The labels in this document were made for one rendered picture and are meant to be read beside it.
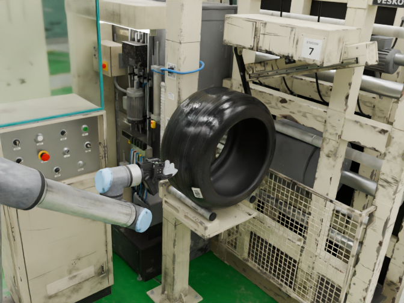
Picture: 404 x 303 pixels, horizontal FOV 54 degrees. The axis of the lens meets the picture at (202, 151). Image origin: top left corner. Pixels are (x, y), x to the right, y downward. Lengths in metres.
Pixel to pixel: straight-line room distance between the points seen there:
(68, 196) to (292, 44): 1.12
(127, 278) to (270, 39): 1.89
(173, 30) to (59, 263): 1.43
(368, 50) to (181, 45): 0.83
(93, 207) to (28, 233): 1.00
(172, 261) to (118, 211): 1.14
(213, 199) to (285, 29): 0.82
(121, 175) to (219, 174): 0.77
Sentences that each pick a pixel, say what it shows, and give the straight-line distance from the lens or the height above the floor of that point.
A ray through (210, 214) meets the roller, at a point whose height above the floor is 0.92.
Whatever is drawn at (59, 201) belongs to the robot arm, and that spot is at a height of 1.33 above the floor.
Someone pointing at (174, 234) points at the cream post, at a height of 0.56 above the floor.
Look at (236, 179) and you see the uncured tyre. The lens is 2.16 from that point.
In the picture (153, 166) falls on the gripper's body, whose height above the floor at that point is 1.22.
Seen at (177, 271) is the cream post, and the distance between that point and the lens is 2.57.
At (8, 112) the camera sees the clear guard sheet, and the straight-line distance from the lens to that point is 2.02.
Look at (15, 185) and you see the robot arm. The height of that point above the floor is 1.43.
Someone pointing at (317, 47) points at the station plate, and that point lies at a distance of 1.74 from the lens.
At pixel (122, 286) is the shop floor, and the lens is 2.89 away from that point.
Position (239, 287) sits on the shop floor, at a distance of 2.90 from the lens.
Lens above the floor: 1.95
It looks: 24 degrees down
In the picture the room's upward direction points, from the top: 3 degrees clockwise
